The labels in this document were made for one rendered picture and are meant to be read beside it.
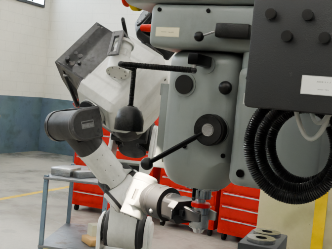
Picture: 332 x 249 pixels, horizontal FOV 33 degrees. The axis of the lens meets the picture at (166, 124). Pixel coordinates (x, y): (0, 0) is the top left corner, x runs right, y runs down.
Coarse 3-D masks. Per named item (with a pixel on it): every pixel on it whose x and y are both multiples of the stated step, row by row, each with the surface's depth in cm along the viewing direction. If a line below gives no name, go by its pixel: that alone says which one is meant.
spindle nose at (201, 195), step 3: (192, 192) 138; (198, 192) 137; (201, 192) 137; (204, 192) 137; (207, 192) 137; (210, 192) 138; (198, 195) 137; (201, 195) 137; (204, 195) 137; (207, 195) 137; (210, 195) 138; (198, 198) 137; (201, 198) 137; (204, 198) 137; (207, 198) 137; (210, 198) 138
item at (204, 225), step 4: (192, 208) 138; (196, 208) 137; (200, 208) 137; (204, 208) 137; (208, 208) 138; (200, 212) 137; (204, 212) 137; (208, 212) 138; (204, 216) 137; (208, 216) 138; (204, 220) 137; (208, 220) 139; (192, 224) 138; (196, 224) 137; (200, 224) 137; (204, 224) 137; (196, 228) 137; (200, 228) 137; (204, 228) 137
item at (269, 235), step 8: (256, 232) 186; (264, 232) 186; (272, 232) 187; (280, 232) 189; (248, 240) 178; (256, 240) 175; (264, 240) 176; (272, 240) 177; (280, 240) 183; (240, 248) 175; (248, 248) 174; (256, 248) 173; (264, 248) 173; (272, 248) 172; (280, 248) 178
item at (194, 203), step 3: (192, 201) 139; (195, 201) 140; (192, 204) 138; (195, 204) 137; (198, 204) 137; (201, 204) 137; (204, 204) 137; (207, 204) 138; (198, 207) 137; (201, 207) 137; (204, 207) 137; (207, 207) 137
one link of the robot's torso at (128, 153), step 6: (144, 132) 200; (114, 138) 201; (138, 138) 199; (144, 138) 199; (120, 144) 208; (126, 144) 204; (132, 144) 203; (138, 144) 204; (120, 150) 209; (126, 150) 208; (132, 150) 208; (138, 150) 207; (144, 150) 207; (126, 156) 213; (132, 156) 212; (138, 156) 211
